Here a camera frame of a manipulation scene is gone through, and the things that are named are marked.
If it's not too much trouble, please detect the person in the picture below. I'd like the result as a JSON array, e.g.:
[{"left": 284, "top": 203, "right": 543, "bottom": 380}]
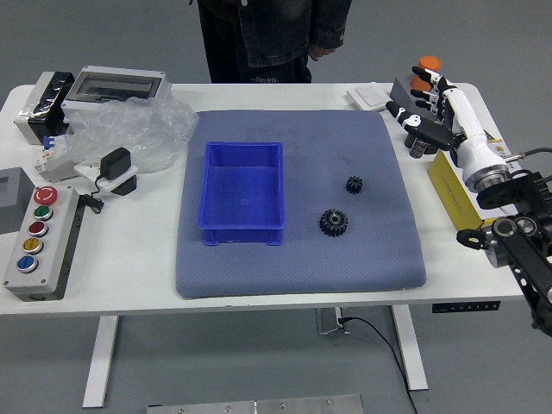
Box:
[{"left": 197, "top": 0, "right": 353, "bottom": 84}]

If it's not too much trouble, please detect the black table control panel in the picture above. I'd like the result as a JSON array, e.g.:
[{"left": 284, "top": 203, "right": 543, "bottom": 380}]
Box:
[{"left": 432, "top": 300, "right": 501, "bottom": 314}]

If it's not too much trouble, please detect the white wall switch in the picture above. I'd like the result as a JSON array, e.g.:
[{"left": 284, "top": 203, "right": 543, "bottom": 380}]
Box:
[{"left": 347, "top": 84, "right": 394, "bottom": 111}]

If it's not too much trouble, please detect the white distribution box tinted lid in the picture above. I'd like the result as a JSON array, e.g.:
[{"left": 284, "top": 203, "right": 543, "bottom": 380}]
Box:
[{"left": 61, "top": 65, "right": 173, "bottom": 124}]

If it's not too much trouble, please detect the yellow and white cardboard box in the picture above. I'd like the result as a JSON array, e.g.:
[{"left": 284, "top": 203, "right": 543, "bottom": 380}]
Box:
[{"left": 428, "top": 129, "right": 508, "bottom": 232}]

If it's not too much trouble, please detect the grey metal plate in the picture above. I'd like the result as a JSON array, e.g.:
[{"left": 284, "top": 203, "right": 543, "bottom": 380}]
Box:
[{"left": 146, "top": 393, "right": 364, "bottom": 414}]

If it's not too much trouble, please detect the big black gear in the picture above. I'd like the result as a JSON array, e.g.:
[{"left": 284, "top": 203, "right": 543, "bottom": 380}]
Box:
[{"left": 318, "top": 208, "right": 350, "bottom": 237}]

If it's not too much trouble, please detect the grey under-table power box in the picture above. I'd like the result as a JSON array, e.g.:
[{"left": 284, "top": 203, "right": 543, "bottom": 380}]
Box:
[{"left": 315, "top": 307, "right": 349, "bottom": 336}]

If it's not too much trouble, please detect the white circuit breaker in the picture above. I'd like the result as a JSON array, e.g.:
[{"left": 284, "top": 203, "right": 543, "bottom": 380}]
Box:
[{"left": 34, "top": 133, "right": 81, "bottom": 185}]

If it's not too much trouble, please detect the orange cylinder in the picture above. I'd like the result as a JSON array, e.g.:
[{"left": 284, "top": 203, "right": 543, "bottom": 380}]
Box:
[{"left": 410, "top": 55, "right": 442, "bottom": 91}]

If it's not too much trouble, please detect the blue-grey foam mat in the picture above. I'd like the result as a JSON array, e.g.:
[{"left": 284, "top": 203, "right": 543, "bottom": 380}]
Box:
[{"left": 174, "top": 110, "right": 428, "bottom": 300}]

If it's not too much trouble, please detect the black power adapter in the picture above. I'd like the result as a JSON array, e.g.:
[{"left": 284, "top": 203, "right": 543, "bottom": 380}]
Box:
[{"left": 99, "top": 147, "right": 133, "bottom": 180}]

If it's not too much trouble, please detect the black power cable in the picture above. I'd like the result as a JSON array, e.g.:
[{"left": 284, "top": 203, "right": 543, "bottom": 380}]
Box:
[{"left": 338, "top": 317, "right": 419, "bottom": 414}]

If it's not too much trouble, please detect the dark grey square block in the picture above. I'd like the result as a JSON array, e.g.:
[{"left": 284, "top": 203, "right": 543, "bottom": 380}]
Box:
[{"left": 0, "top": 166, "right": 35, "bottom": 235}]

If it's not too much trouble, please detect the black and white enclosure box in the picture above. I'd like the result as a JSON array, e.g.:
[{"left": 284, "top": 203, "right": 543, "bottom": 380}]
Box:
[{"left": 13, "top": 71, "right": 77, "bottom": 146}]

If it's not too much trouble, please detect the grey block holder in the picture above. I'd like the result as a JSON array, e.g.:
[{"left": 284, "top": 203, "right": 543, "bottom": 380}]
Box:
[{"left": 390, "top": 76, "right": 445, "bottom": 120}]

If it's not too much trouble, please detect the blue plastic bin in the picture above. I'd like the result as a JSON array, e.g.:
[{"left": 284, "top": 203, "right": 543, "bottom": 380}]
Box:
[{"left": 197, "top": 141, "right": 287, "bottom": 248}]

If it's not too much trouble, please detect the black adapter cord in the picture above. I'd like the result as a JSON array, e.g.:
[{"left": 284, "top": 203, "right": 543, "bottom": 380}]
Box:
[{"left": 79, "top": 174, "right": 107, "bottom": 214}]

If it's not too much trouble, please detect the grey push-button control box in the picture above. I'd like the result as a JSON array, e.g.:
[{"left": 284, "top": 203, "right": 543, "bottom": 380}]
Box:
[{"left": 2, "top": 185, "right": 81, "bottom": 302}]

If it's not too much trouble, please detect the white table leg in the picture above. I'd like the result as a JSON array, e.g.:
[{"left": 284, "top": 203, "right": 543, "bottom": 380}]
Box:
[
  {"left": 390, "top": 304, "right": 429, "bottom": 392},
  {"left": 81, "top": 315, "right": 120, "bottom": 409}
]

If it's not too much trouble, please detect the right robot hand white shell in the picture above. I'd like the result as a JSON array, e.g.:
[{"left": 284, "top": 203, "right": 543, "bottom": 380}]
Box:
[{"left": 385, "top": 65, "right": 511, "bottom": 180}]

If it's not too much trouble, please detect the clear plastic bag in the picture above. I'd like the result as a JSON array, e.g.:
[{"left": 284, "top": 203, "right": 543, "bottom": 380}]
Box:
[{"left": 64, "top": 96, "right": 200, "bottom": 174}]

